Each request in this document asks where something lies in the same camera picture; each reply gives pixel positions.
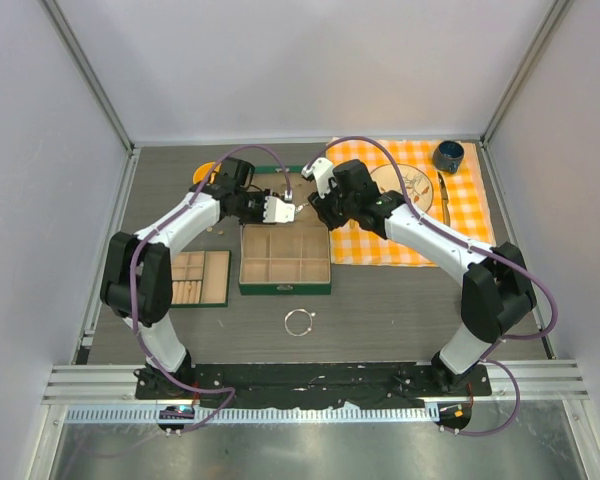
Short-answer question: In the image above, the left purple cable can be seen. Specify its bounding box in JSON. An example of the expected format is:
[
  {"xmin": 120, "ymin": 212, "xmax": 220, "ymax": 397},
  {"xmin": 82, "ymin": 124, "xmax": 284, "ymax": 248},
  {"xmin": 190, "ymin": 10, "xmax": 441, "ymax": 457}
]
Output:
[{"xmin": 129, "ymin": 144, "xmax": 295, "ymax": 431}]

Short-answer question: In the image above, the orange plastic bowl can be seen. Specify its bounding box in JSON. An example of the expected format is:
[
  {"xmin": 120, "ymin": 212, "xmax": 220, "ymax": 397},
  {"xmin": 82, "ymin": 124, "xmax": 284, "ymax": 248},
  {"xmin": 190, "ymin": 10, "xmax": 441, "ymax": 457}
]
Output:
[{"xmin": 192, "ymin": 162, "xmax": 219, "ymax": 185}]

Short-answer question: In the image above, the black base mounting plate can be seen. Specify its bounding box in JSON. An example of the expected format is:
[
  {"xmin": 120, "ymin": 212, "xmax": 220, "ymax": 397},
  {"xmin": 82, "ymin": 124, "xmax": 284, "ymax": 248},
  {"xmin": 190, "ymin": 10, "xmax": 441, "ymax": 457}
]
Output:
[{"xmin": 134, "ymin": 360, "xmax": 491, "ymax": 412}]

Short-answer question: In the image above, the gold knife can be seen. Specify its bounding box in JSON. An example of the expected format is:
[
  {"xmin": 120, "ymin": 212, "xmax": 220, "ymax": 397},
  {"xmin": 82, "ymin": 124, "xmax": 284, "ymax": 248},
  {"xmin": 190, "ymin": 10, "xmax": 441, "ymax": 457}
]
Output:
[{"xmin": 437, "ymin": 172, "xmax": 451, "ymax": 226}]

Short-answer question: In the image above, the silver pearl bracelet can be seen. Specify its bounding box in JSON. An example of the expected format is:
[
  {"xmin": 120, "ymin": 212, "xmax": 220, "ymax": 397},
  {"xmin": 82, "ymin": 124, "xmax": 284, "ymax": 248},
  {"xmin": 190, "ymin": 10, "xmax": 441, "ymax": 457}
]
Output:
[{"xmin": 283, "ymin": 308, "xmax": 316, "ymax": 338}]

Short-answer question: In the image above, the purple cable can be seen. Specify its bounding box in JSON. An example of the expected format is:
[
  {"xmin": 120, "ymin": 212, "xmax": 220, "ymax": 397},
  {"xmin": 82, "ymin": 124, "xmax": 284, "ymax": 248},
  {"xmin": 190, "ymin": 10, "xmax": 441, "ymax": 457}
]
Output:
[
  {"xmin": 304, "ymin": 135, "xmax": 561, "ymax": 437},
  {"xmin": 129, "ymin": 144, "xmax": 295, "ymax": 431}
]

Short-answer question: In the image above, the green jewelry tray insert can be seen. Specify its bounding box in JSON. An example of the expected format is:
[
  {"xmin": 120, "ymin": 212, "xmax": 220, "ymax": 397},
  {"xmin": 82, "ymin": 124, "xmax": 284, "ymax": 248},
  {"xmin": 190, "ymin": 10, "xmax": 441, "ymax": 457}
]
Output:
[{"xmin": 171, "ymin": 250, "xmax": 231, "ymax": 308}]

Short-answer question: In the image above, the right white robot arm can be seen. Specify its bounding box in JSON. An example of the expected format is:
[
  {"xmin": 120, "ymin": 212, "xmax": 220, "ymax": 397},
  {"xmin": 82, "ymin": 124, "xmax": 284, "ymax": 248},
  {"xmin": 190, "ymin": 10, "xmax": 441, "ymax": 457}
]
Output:
[{"xmin": 302, "ymin": 158, "xmax": 537, "ymax": 395}]

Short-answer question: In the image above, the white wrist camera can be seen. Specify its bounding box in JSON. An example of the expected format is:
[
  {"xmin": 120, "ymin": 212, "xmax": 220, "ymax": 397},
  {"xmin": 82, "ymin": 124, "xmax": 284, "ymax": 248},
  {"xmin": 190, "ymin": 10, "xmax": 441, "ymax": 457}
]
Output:
[
  {"xmin": 262, "ymin": 195, "xmax": 296, "ymax": 224},
  {"xmin": 301, "ymin": 157, "xmax": 334, "ymax": 198}
]

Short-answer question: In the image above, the green jewelry box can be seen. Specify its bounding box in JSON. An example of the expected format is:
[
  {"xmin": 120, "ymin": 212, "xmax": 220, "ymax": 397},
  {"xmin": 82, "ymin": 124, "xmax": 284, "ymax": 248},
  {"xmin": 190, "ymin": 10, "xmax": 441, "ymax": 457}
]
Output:
[{"xmin": 238, "ymin": 166, "xmax": 332, "ymax": 296}]

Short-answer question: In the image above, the white slotted cable duct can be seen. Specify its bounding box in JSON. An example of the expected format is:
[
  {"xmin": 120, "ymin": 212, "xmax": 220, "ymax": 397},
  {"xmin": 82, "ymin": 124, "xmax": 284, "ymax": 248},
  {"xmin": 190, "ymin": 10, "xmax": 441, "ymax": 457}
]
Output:
[{"xmin": 65, "ymin": 403, "xmax": 439, "ymax": 425}]

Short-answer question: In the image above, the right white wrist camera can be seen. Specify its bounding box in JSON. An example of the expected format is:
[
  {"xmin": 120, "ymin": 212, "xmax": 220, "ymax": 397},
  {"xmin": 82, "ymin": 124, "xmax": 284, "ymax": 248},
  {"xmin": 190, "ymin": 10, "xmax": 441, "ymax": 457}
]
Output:
[{"xmin": 301, "ymin": 157, "xmax": 334, "ymax": 198}]

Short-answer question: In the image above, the beige bird pattern plate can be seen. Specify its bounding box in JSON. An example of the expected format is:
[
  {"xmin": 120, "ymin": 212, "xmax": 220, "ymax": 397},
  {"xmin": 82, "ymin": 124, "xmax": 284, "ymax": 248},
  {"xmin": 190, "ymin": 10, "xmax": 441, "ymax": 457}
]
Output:
[{"xmin": 371, "ymin": 164, "xmax": 435, "ymax": 212}]

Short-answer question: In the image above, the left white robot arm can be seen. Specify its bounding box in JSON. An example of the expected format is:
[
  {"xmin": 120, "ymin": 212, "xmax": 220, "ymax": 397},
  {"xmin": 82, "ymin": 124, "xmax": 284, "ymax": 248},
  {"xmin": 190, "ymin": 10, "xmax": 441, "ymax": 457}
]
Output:
[{"xmin": 100, "ymin": 156, "xmax": 290, "ymax": 399}]

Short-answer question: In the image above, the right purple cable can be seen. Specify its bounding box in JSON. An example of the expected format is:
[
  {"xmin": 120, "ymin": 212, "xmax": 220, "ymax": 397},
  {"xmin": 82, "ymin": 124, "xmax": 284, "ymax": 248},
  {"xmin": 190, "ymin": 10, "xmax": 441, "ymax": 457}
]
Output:
[{"xmin": 304, "ymin": 135, "xmax": 561, "ymax": 437}]

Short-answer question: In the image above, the dark blue mug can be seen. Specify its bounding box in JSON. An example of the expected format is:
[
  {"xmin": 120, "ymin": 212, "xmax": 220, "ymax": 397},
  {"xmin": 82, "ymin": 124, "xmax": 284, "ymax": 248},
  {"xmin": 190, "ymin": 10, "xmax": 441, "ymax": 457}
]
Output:
[{"xmin": 432, "ymin": 140, "xmax": 465, "ymax": 174}]

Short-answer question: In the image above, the aluminium frame rail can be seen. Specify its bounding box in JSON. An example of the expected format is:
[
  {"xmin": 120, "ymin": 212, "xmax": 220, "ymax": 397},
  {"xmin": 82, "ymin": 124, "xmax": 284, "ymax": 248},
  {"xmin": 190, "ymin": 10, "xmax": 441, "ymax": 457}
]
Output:
[{"xmin": 43, "ymin": 360, "xmax": 588, "ymax": 409}]

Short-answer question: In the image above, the orange white checkered cloth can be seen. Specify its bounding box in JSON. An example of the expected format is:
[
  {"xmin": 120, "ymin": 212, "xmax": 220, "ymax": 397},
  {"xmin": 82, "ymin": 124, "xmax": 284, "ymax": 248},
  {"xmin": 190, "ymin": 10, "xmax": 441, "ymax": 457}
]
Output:
[{"xmin": 326, "ymin": 140, "xmax": 496, "ymax": 267}]

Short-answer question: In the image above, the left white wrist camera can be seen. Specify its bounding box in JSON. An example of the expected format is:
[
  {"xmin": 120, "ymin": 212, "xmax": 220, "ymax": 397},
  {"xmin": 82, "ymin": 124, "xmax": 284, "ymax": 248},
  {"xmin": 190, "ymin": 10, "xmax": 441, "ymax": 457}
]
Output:
[{"xmin": 262, "ymin": 195, "xmax": 296, "ymax": 224}]

